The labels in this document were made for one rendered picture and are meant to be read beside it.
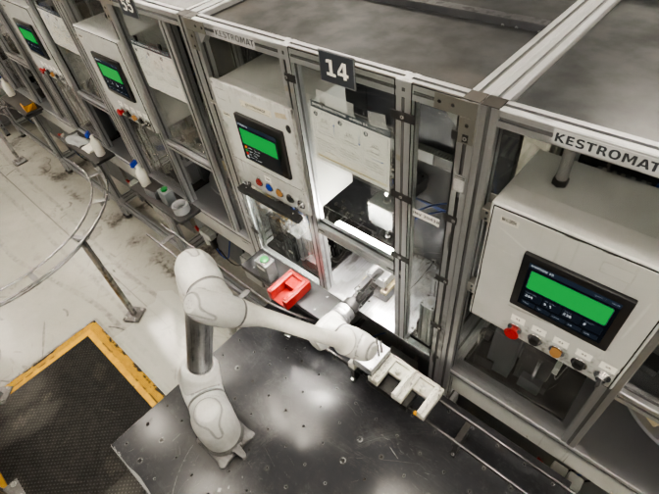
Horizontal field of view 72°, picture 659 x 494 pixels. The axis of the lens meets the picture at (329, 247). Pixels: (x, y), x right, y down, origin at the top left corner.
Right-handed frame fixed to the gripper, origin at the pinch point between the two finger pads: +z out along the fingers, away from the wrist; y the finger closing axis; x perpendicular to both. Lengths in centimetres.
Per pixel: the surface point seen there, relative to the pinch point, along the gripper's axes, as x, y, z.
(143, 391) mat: 111, -97, -99
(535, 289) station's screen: -64, 60, -15
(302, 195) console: 23, 47, -13
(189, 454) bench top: 22, -30, -100
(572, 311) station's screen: -74, 59, -15
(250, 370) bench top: 30, -31, -59
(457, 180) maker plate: -38, 80, -11
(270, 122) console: 32, 74, -13
